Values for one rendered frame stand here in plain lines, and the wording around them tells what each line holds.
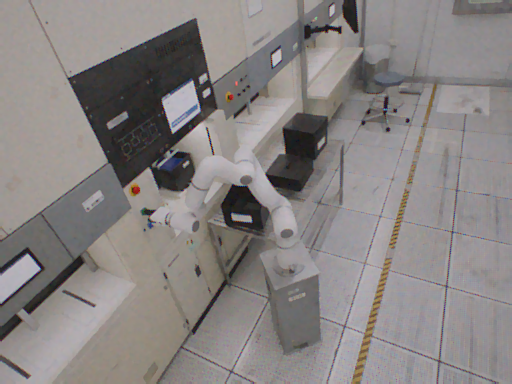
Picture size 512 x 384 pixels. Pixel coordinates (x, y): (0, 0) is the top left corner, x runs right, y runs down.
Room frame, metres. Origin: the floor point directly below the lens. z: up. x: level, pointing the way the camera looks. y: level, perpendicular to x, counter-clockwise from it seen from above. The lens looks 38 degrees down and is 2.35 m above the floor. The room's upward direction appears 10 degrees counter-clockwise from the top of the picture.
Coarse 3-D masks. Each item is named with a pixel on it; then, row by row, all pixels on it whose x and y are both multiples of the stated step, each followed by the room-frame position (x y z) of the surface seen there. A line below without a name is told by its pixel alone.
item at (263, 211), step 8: (232, 184) 1.91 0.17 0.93; (232, 192) 1.89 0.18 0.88; (240, 192) 1.94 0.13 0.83; (248, 192) 1.92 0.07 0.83; (224, 200) 1.77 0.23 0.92; (232, 200) 1.86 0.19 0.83; (240, 200) 1.92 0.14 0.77; (248, 200) 1.89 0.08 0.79; (256, 200) 1.87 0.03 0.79; (224, 208) 1.69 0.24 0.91; (232, 208) 1.67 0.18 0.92; (240, 208) 1.65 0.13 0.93; (248, 208) 1.82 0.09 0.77; (256, 208) 1.81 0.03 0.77; (264, 208) 1.67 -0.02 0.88; (224, 216) 1.70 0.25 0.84; (232, 216) 1.68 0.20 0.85; (240, 216) 1.65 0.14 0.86; (248, 216) 1.63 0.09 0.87; (256, 216) 1.61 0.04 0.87; (264, 216) 1.65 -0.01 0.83; (232, 224) 1.68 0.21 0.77; (240, 224) 1.66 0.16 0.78; (248, 224) 1.64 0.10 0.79; (256, 224) 1.61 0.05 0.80; (264, 224) 1.63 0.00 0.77
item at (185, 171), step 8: (168, 152) 2.06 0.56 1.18; (176, 152) 2.15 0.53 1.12; (184, 152) 2.13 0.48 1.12; (184, 160) 2.05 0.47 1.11; (152, 168) 2.00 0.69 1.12; (160, 168) 1.97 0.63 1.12; (176, 168) 1.97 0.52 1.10; (184, 168) 2.03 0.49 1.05; (192, 168) 2.09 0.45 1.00; (160, 176) 1.99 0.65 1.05; (168, 176) 1.95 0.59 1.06; (176, 176) 1.95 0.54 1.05; (184, 176) 2.01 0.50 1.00; (192, 176) 2.07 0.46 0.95; (160, 184) 2.00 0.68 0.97; (168, 184) 1.96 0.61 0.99; (176, 184) 1.93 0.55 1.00; (184, 184) 1.99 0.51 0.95
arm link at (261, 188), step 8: (240, 152) 1.33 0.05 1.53; (248, 152) 1.33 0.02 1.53; (240, 160) 1.27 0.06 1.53; (248, 160) 1.27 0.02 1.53; (256, 160) 1.35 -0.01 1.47; (256, 168) 1.32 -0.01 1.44; (256, 176) 1.30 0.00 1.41; (264, 176) 1.30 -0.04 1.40; (256, 184) 1.27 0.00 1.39; (264, 184) 1.27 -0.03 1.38; (256, 192) 1.25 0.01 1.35; (264, 192) 1.25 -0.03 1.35; (272, 192) 1.27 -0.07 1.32; (264, 200) 1.25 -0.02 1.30; (272, 200) 1.25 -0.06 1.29; (280, 200) 1.32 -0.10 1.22; (272, 208) 1.32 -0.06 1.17
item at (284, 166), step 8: (280, 160) 2.21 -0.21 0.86; (288, 160) 2.19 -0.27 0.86; (296, 160) 2.18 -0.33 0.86; (304, 160) 2.16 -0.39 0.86; (312, 160) 2.15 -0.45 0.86; (272, 168) 2.13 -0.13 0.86; (280, 168) 2.11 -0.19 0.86; (288, 168) 2.09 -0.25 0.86; (296, 168) 2.07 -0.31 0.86; (304, 168) 2.06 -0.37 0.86; (312, 168) 2.14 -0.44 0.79; (272, 176) 2.04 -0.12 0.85; (280, 176) 2.01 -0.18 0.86; (288, 176) 1.99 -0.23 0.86; (296, 176) 1.98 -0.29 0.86; (304, 176) 2.00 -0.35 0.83; (272, 184) 2.04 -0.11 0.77; (280, 184) 2.01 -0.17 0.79; (288, 184) 1.97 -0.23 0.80; (296, 184) 1.94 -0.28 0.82; (304, 184) 1.98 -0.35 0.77
